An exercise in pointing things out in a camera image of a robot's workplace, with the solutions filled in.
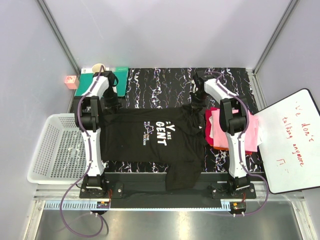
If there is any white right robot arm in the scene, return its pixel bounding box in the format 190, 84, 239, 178
190, 71, 250, 199

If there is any light pink folded t-shirt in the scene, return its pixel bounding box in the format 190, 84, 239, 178
208, 108, 262, 152

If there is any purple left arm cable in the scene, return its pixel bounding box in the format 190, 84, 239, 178
59, 65, 109, 239

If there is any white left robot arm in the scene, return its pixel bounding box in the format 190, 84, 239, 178
73, 64, 121, 198

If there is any white slotted cable duct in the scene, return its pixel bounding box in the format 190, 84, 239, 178
44, 200, 111, 211

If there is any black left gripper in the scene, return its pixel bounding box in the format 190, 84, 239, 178
102, 87, 120, 117

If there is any magenta folded t-shirt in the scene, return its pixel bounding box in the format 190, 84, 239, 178
204, 107, 228, 148

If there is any yellow paper cup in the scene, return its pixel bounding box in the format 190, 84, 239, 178
91, 63, 106, 74

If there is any black printed t-shirt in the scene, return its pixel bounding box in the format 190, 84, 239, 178
100, 104, 207, 191

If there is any orange folded t-shirt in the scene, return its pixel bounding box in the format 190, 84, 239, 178
213, 146, 229, 151

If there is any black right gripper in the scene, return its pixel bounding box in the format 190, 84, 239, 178
189, 91, 208, 116

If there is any white plastic laundry basket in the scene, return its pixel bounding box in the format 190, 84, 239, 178
27, 113, 87, 185

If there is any teal book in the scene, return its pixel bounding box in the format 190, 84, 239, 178
74, 67, 129, 97

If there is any white dry-erase board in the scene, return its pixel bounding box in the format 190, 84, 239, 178
256, 88, 320, 194

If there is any pink cube block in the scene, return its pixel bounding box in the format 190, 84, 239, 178
64, 75, 80, 90

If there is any black marbled table mat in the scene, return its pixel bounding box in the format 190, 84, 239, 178
105, 67, 262, 173

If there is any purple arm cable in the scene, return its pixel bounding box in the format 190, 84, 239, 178
59, 65, 109, 239
204, 71, 270, 216

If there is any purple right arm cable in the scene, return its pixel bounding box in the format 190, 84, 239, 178
204, 71, 270, 216

